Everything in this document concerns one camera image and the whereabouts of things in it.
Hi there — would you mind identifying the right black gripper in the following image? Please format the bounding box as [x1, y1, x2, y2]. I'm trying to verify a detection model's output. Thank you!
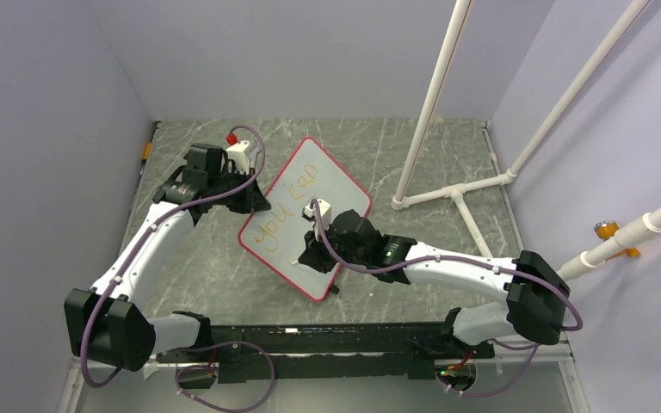
[300, 220, 369, 274]

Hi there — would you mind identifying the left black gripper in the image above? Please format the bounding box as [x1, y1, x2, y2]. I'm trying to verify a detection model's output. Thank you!
[208, 166, 268, 214]

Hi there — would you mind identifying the whiteboard with red frame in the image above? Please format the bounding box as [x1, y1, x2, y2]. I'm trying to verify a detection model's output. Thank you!
[238, 137, 373, 302]

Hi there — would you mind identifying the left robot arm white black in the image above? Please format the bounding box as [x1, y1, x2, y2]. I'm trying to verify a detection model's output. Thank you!
[64, 140, 271, 372]

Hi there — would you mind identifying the orange black screwdriver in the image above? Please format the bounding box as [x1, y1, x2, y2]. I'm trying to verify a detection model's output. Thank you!
[139, 121, 160, 176]

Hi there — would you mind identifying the white PVC pipe right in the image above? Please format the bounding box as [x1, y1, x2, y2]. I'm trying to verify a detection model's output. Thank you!
[558, 207, 661, 281]

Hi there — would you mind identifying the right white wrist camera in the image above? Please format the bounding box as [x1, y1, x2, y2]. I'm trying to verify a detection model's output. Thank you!
[301, 198, 332, 222]

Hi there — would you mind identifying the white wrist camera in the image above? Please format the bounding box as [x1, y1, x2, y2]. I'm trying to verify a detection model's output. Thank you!
[226, 133, 261, 176]
[301, 198, 332, 222]

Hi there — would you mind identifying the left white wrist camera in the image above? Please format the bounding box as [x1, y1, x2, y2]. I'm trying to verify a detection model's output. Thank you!
[226, 133, 261, 176]

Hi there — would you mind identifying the white PVC pipe frame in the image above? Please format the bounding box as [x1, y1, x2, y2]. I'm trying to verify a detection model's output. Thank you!
[391, 0, 651, 257]

